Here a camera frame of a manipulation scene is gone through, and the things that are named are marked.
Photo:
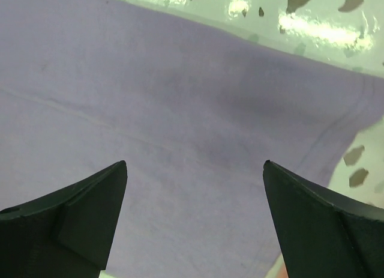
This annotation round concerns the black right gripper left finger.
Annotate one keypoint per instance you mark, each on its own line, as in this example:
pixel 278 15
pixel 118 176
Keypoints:
pixel 67 233

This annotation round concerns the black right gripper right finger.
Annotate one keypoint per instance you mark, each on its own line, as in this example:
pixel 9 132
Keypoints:
pixel 322 233

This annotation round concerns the lavender purple t-shirt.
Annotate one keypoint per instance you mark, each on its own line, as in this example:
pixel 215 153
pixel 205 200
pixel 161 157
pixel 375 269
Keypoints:
pixel 195 95

